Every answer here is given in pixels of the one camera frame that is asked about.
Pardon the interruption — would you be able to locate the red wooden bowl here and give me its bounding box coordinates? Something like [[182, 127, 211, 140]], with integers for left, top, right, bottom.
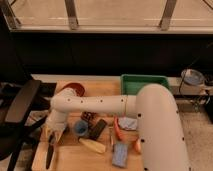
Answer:
[[62, 83, 85, 97]]

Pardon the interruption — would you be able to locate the round metal dish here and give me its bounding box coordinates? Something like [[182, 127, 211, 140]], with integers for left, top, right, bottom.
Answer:
[[181, 69, 205, 86]]

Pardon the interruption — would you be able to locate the crumpled blue cloth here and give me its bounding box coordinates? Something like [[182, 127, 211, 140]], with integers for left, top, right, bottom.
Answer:
[[118, 117, 138, 131]]

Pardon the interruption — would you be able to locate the metal fork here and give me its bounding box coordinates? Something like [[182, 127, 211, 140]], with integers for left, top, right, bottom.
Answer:
[[109, 126, 114, 152]]

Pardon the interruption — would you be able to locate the blue plastic cup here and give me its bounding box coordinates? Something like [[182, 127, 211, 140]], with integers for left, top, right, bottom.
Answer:
[[73, 120, 88, 137]]

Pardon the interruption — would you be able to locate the blue sponge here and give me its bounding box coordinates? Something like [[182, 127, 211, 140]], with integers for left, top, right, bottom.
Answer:
[[112, 143, 128, 168]]

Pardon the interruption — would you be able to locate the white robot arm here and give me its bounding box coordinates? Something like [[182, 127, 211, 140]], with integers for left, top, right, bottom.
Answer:
[[46, 83, 191, 171]]

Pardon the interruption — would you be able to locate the dark grape bunch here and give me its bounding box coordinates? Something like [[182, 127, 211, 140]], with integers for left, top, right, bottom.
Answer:
[[81, 112, 97, 123]]

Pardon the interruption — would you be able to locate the black rectangular block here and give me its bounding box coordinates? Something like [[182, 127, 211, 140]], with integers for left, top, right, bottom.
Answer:
[[89, 119, 107, 140]]

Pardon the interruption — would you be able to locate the red yellow apple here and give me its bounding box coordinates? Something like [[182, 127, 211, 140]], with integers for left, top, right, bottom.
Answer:
[[133, 139, 141, 154]]

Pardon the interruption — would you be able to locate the green plastic tray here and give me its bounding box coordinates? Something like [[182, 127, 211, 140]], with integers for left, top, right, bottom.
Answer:
[[120, 74, 170, 95]]

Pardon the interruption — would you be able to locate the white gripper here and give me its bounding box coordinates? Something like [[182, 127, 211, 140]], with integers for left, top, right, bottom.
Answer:
[[46, 110, 68, 143]]

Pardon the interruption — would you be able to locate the black office chair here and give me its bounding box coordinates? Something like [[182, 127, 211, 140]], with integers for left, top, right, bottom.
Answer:
[[0, 80, 56, 171]]

